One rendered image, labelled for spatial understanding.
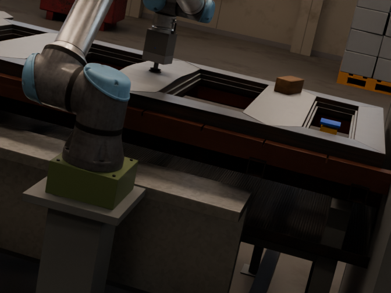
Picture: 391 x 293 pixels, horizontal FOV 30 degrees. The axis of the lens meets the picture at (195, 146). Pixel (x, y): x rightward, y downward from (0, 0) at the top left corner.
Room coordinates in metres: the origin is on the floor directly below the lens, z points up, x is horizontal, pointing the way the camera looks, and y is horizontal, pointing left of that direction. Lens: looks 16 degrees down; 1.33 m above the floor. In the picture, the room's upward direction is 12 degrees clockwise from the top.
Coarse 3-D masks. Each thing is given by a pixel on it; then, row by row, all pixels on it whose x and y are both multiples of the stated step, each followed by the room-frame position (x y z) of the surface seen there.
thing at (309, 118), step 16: (0, 32) 2.76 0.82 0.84; (16, 32) 2.86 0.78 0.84; (32, 32) 2.85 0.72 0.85; (96, 48) 2.80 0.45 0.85; (112, 48) 2.79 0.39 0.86; (0, 64) 2.17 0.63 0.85; (16, 64) 2.16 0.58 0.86; (128, 64) 2.76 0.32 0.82; (176, 80) 2.40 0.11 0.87; (192, 80) 2.59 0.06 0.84; (208, 80) 2.70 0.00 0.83; (224, 80) 2.70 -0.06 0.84; (240, 80) 2.69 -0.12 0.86; (176, 96) 2.16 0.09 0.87; (256, 96) 2.67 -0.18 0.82; (160, 112) 2.08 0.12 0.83; (176, 112) 2.07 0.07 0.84; (192, 112) 2.06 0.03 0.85; (208, 112) 2.05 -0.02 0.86; (336, 112) 2.61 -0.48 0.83; (352, 112) 2.61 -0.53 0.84; (224, 128) 2.04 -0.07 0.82; (240, 128) 2.03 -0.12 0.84; (256, 128) 2.02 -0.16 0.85; (272, 128) 2.02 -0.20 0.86; (352, 128) 2.35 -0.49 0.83; (288, 144) 2.01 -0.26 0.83; (304, 144) 2.00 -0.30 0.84; (320, 144) 1.99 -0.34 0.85; (336, 144) 1.98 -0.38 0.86; (352, 160) 1.97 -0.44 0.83; (368, 160) 1.96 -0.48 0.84
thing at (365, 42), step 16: (368, 0) 8.76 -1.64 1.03; (384, 0) 8.73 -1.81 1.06; (368, 16) 8.74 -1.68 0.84; (384, 16) 8.71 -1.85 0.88; (352, 32) 8.77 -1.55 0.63; (368, 32) 8.74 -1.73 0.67; (384, 32) 8.96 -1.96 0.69; (352, 48) 8.76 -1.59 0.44; (368, 48) 8.74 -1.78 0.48; (384, 48) 8.70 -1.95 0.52; (352, 64) 8.75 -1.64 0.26; (368, 64) 8.72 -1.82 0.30; (384, 64) 8.69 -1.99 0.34; (368, 80) 8.70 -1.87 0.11; (384, 80) 8.68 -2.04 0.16
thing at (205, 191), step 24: (0, 144) 1.93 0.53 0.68; (24, 144) 1.97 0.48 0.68; (48, 144) 2.02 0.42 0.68; (144, 168) 1.98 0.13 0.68; (168, 192) 1.82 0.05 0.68; (192, 192) 1.85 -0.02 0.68; (216, 192) 1.89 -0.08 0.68; (240, 192) 1.93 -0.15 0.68; (216, 216) 1.79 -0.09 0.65; (240, 216) 1.81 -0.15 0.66
